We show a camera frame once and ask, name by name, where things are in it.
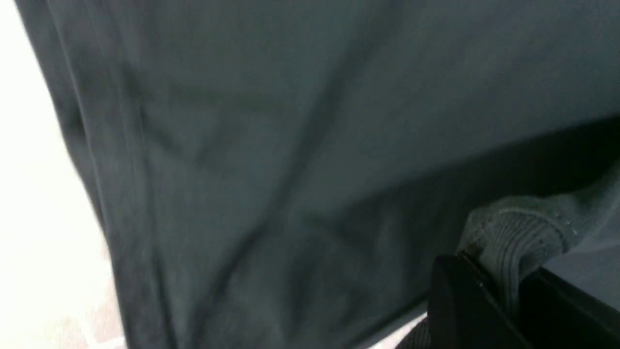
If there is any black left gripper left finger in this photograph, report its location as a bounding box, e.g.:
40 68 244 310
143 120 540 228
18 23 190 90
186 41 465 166
397 255 531 349

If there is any dark gray long-sleeve shirt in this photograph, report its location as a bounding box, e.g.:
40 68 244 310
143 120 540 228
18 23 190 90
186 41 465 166
16 0 619 349

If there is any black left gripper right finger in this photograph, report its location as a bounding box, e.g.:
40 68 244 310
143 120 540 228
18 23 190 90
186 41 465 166
519 269 620 349

